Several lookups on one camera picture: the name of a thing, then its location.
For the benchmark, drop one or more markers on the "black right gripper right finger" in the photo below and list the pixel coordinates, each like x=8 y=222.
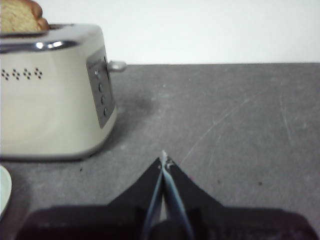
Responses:
x=237 y=225

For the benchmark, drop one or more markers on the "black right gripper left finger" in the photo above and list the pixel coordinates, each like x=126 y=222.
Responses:
x=100 y=222

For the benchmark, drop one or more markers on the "pale green round plate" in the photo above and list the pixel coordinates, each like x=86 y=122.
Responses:
x=5 y=190

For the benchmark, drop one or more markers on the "cream two-slot toaster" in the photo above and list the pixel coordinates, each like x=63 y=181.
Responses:
x=50 y=112

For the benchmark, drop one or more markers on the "grey toaster lever knob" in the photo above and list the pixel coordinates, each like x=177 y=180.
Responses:
x=117 y=66

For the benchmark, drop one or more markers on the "dark crusted bread slice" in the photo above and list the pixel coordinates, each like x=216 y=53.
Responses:
x=17 y=17

